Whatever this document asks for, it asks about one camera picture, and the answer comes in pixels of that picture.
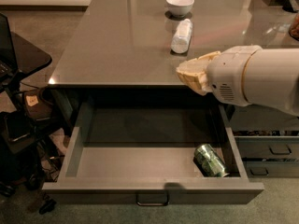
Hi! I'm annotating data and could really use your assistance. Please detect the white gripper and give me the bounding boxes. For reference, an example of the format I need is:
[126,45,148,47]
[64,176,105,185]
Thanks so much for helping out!
[177,45,262,106]

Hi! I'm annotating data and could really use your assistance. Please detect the green soda can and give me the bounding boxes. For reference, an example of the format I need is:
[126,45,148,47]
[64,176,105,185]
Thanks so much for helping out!
[193,144,229,177]

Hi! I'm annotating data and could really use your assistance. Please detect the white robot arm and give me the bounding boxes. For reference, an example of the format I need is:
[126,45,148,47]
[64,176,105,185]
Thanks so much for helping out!
[177,45,299,117]

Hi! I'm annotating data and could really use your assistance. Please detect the grey middle right drawer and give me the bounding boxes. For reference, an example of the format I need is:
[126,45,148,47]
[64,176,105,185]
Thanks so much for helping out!
[230,105,299,160]

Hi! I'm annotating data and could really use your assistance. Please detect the open grey top drawer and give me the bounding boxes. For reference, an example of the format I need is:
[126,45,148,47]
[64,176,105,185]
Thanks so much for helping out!
[43,103,264,204]

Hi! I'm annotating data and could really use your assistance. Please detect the grey lower right drawer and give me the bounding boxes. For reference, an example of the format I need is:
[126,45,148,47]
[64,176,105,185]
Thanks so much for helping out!
[243,161,299,178]

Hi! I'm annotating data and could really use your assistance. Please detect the clear plastic bottle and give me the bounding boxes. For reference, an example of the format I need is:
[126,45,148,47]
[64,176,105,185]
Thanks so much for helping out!
[171,19,192,54]

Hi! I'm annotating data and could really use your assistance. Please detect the white bowl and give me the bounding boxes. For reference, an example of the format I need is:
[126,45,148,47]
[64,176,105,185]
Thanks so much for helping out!
[166,0,194,17]

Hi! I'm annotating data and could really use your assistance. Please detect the brown box with note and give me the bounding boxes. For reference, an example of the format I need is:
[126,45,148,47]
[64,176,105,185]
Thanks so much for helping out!
[23,88,54,120]

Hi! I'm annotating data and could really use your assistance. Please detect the black laptop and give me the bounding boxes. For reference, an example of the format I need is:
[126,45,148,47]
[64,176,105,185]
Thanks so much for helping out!
[0,14,18,81]

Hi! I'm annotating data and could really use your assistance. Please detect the black side table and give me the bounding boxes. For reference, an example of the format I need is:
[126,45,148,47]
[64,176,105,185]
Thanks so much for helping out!
[0,34,64,192]

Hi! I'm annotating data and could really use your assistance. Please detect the metal drawer handle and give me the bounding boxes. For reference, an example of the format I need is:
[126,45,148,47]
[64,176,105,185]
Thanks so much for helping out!
[136,193,169,207]

